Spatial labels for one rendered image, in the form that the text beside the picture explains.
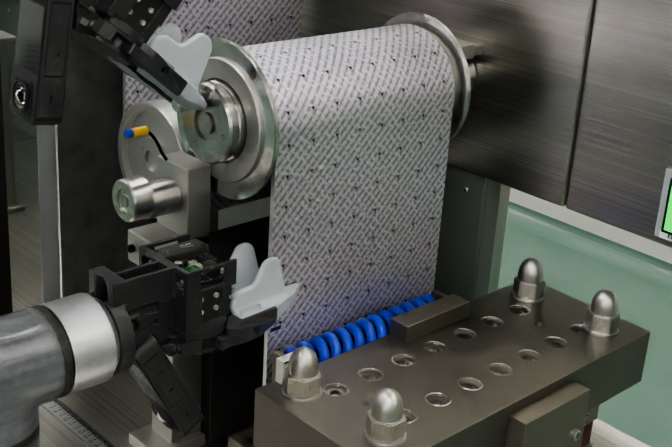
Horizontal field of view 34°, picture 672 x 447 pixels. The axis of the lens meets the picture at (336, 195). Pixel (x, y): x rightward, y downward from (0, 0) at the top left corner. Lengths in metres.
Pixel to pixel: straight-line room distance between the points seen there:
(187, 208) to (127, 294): 0.15
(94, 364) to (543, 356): 0.45
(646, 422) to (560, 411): 2.03
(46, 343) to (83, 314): 0.04
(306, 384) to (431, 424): 0.11
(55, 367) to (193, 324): 0.13
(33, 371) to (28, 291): 0.63
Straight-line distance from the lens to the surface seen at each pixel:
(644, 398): 3.17
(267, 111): 0.94
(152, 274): 0.89
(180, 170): 1.01
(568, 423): 1.07
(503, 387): 1.03
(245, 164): 0.97
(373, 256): 1.09
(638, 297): 3.77
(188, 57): 0.93
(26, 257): 1.57
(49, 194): 1.34
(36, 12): 0.87
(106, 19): 0.87
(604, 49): 1.10
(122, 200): 1.00
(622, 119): 1.10
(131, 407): 1.21
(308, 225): 1.01
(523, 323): 1.15
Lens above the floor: 1.54
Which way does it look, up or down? 21 degrees down
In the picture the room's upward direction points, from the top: 4 degrees clockwise
